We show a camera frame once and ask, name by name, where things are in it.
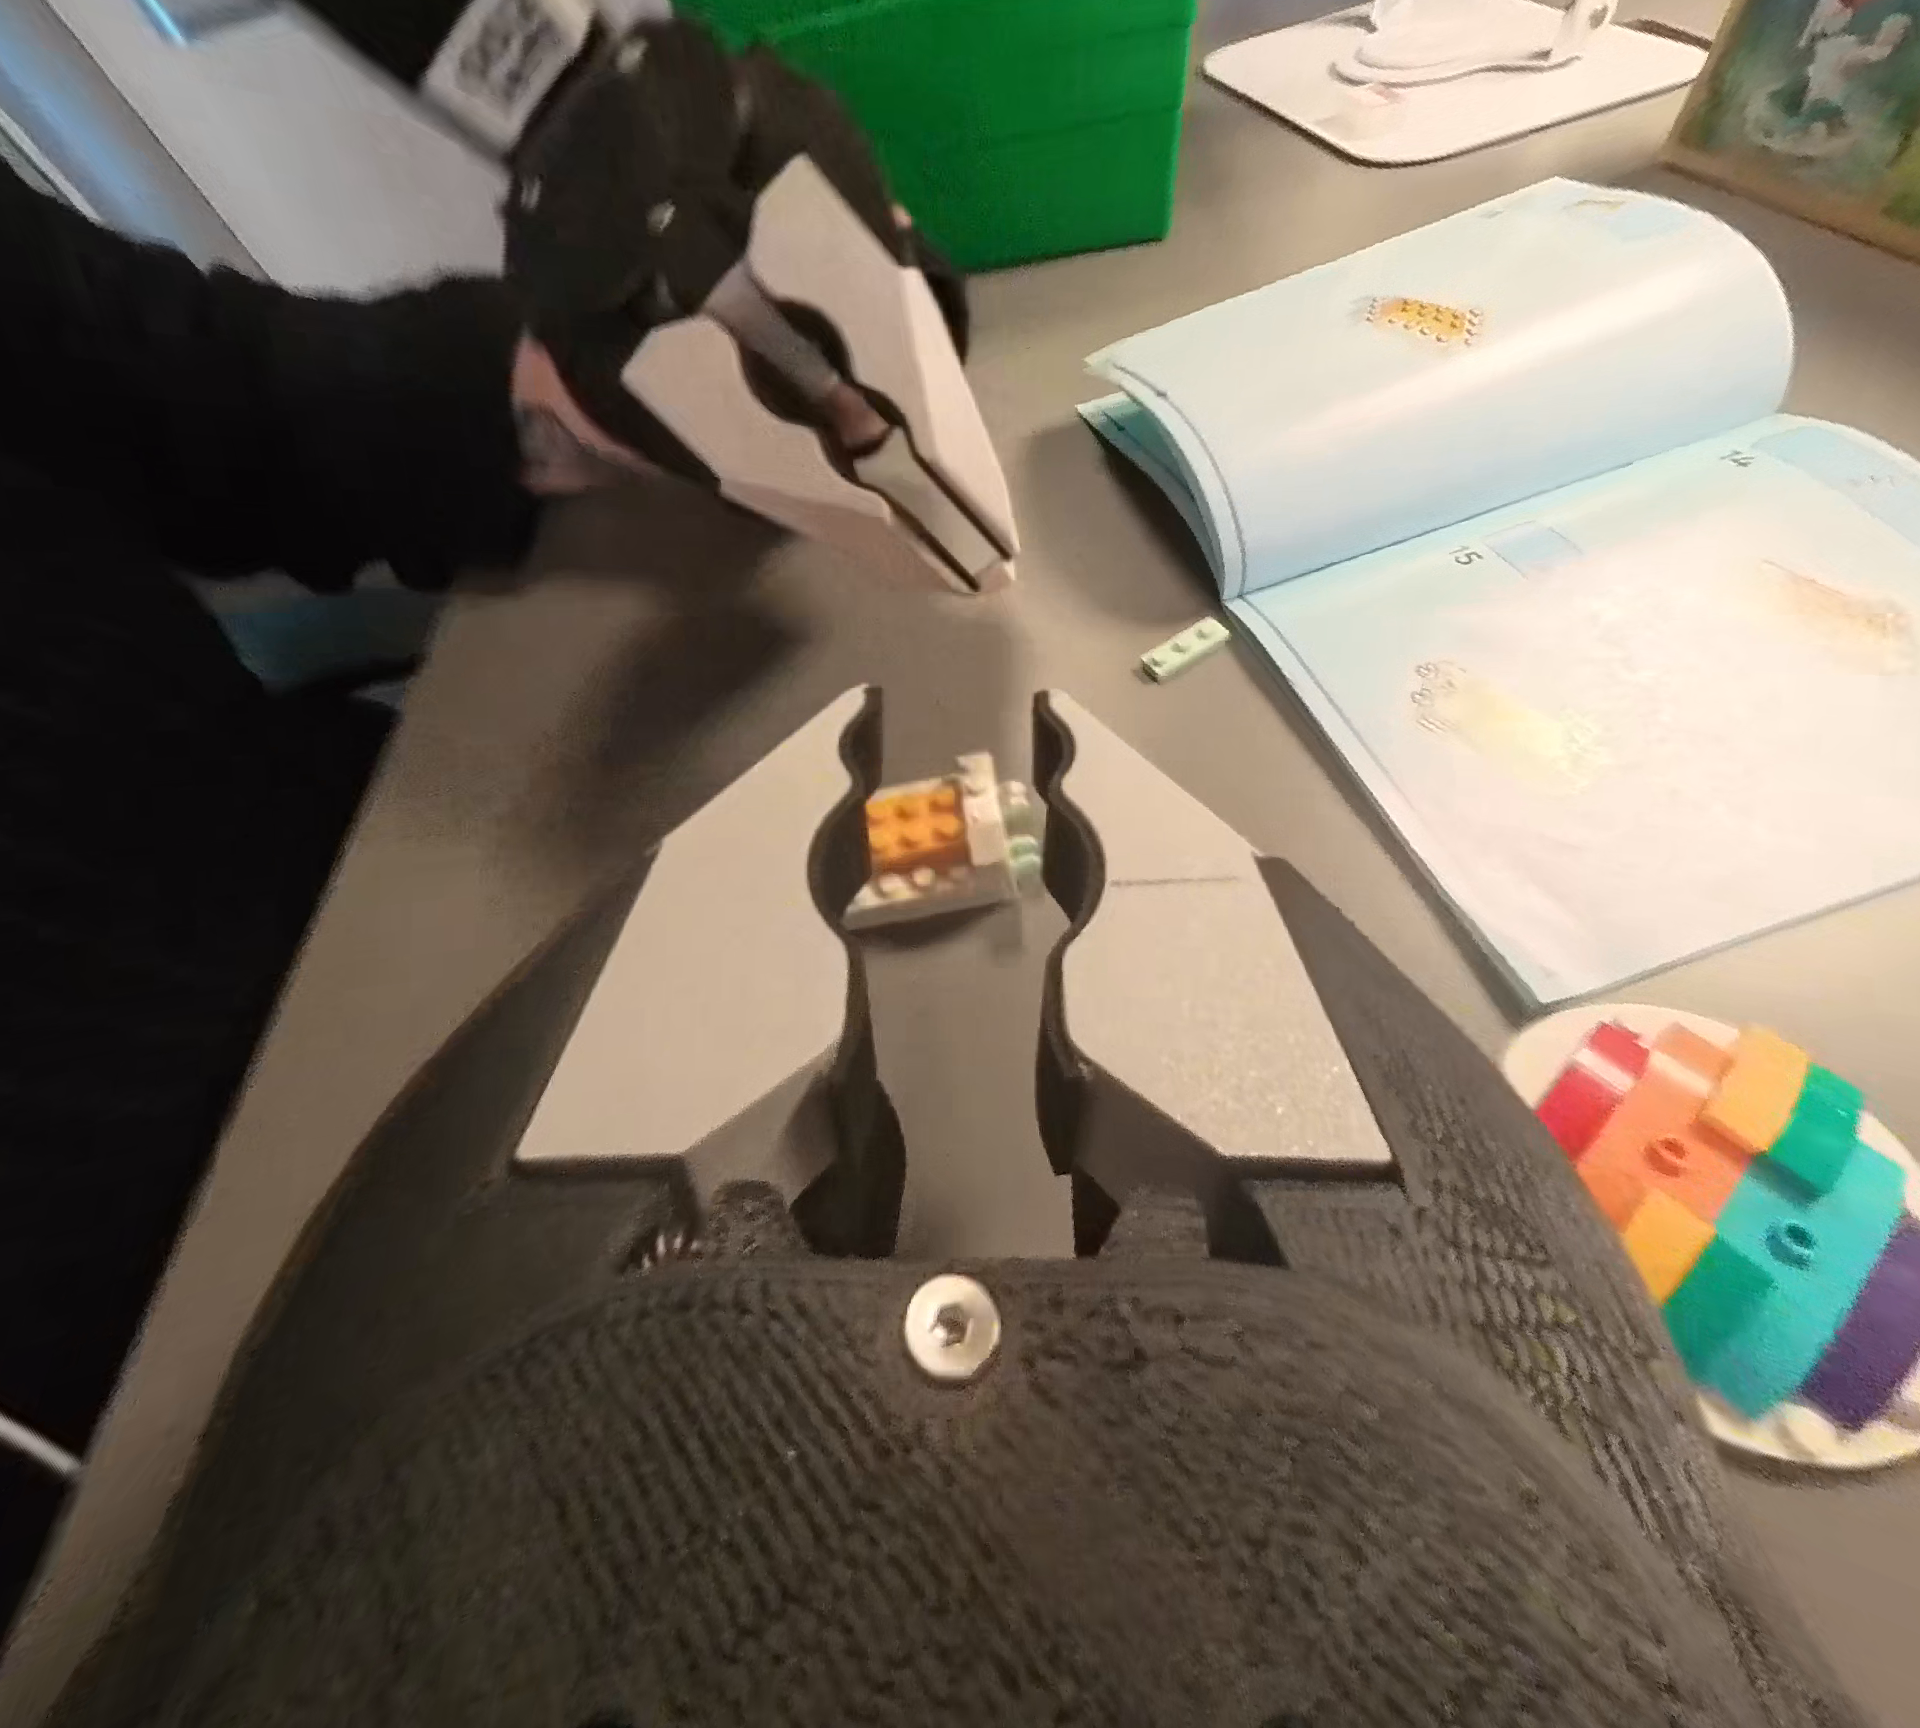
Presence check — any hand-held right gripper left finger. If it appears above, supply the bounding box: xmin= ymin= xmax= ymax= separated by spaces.
xmin=514 ymin=683 xmax=910 ymax=1258

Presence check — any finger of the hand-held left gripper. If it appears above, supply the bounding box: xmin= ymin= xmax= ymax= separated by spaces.
xmin=617 ymin=314 xmax=979 ymax=595
xmin=746 ymin=152 xmax=1025 ymax=589

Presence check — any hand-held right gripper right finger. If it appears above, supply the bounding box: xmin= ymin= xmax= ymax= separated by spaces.
xmin=1031 ymin=687 xmax=1399 ymax=1261

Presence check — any small orange white lego assembly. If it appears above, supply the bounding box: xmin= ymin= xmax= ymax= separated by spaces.
xmin=839 ymin=749 xmax=1051 ymax=935

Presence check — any person's left forearm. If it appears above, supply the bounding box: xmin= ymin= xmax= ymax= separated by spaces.
xmin=0 ymin=164 xmax=545 ymax=593

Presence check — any round rainbow lego build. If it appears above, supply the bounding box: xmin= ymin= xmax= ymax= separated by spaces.
xmin=1499 ymin=1002 xmax=1920 ymax=1468

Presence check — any person's left hand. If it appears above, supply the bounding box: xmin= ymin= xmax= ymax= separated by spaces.
xmin=514 ymin=330 xmax=666 ymax=496

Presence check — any green plastic bin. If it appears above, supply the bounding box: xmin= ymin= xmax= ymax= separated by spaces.
xmin=666 ymin=0 xmax=1209 ymax=276

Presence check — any person's black clothing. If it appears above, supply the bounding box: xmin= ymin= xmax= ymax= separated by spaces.
xmin=0 ymin=512 xmax=451 ymax=1451

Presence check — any light blue instruction booklet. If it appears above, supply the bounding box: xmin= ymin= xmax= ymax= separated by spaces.
xmin=1075 ymin=174 xmax=1920 ymax=1010

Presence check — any colourful picture box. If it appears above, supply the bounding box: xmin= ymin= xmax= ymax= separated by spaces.
xmin=1664 ymin=0 xmax=1920 ymax=259

